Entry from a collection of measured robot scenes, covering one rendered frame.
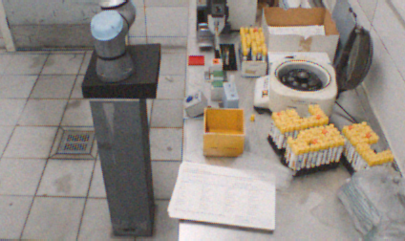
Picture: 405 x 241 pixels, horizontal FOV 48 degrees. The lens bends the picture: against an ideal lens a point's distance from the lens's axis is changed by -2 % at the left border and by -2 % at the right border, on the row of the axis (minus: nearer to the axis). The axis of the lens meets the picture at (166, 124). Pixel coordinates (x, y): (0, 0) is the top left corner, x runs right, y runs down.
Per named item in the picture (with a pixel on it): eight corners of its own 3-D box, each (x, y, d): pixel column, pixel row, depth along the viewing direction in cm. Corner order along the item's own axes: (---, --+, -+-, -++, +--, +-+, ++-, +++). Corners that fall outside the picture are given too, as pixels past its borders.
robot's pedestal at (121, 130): (113, 235, 235) (88, 99, 178) (118, 205, 250) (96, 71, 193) (152, 236, 234) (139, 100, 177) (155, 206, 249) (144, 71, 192)
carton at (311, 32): (259, 35, 211) (262, 6, 201) (321, 36, 209) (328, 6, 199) (265, 65, 192) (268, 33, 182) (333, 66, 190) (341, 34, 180)
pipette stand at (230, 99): (218, 104, 173) (219, 82, 167) (236, 103, 173) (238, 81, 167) (222, 121, 165) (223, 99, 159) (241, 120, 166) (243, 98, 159)
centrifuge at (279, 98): (256, 78, 185) (259, 53, 177) (331, 86, 179) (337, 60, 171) (251, 117, 167) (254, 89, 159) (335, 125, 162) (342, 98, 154)
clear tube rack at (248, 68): (237, 50, 202) (238, 35, 197) (260, 50, 201) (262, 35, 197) (240, 76, 186) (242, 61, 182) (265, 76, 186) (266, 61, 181)
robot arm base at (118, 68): (95, 84, 175) (91, 62, 169) (97, 63, 187) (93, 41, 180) (135, 79, 175) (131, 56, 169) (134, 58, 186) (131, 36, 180)
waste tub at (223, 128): (203, 129, 162) (204, 107, 156) (242, 131, 161) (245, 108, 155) (202, 156, 152) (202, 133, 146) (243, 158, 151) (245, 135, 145)
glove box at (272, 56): (266, 66, 192) (267, 46, 185) (323, 66, 190) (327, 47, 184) (268, 83, 182) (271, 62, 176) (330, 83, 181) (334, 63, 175)
